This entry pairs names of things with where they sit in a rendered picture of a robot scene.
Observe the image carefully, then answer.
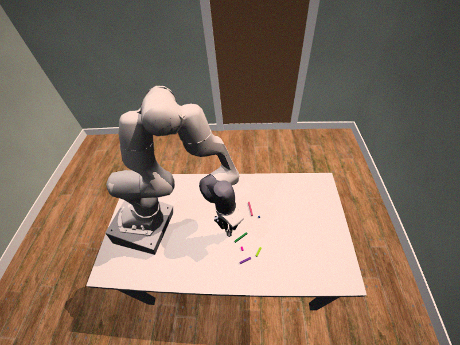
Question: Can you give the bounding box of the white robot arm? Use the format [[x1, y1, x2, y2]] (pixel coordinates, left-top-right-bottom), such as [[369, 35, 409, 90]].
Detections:
[[106, 86, 244, 236]]

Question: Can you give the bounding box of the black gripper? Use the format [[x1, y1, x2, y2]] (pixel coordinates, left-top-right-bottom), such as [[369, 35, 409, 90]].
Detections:
[[214, 216, 237, 236]]

